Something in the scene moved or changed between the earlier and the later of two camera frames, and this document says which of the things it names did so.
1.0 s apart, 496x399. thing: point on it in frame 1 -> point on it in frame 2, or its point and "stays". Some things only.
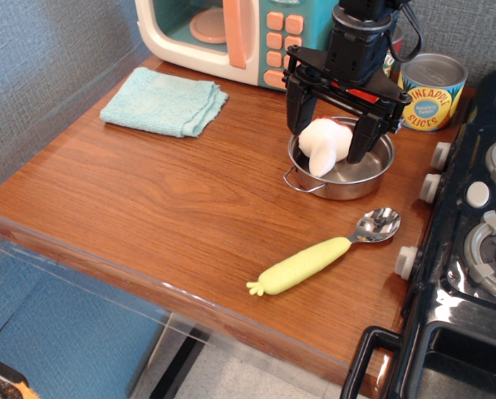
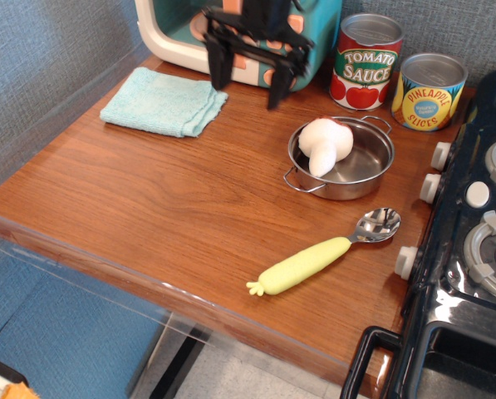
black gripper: [346, 74] -> [263, 27]
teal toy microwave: [243, 40] stays
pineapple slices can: [435, 84] stays
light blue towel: [164, 103] stays
